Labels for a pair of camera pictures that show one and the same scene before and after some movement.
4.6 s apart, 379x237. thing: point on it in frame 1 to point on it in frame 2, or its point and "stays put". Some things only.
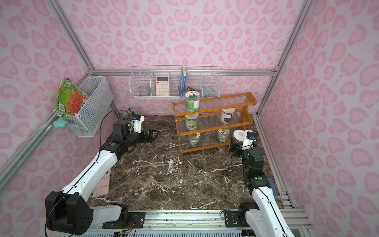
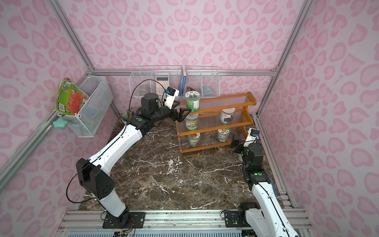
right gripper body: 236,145 stays put
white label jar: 226,115 stays put
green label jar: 192,121 stays put
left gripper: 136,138 to 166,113
